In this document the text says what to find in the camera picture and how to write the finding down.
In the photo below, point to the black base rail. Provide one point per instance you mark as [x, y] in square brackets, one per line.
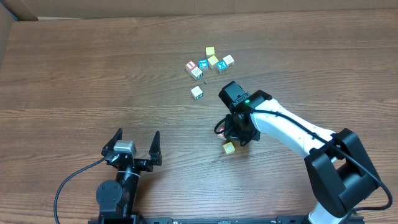
[166, 220]

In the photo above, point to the white block far right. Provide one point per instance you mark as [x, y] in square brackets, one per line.
[229, 60]

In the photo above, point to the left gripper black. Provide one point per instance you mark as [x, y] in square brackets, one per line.
[137, 162]

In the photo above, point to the cardboard wall panel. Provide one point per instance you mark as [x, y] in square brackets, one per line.
[30, 10]

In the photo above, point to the yellow block near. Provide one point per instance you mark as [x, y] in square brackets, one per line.
[212, 61]

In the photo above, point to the white block blue side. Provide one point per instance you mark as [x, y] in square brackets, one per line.
[229, 148]

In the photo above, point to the white block frog picture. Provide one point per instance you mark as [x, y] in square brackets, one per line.
[196, 92]

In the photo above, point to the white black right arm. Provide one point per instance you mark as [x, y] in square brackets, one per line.
[340, 171]

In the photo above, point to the red I block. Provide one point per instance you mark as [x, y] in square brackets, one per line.
[189, 66]

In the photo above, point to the blue X block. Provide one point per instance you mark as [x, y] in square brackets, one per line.
[221, 66]

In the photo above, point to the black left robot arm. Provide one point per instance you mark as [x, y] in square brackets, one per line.
[116, 198]

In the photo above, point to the yellow block far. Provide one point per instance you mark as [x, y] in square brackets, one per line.
[209, 51]

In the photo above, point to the white block green side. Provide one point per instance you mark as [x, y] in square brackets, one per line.
[196, 73]

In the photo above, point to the white block green edge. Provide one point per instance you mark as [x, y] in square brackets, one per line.
[221, 135]

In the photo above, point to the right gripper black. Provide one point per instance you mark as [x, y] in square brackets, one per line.
[235, 134]

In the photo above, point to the blue letter block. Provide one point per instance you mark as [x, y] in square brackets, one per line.
[203, 64]

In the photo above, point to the yellow block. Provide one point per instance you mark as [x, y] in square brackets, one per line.
[209, 51]
[212, 61]

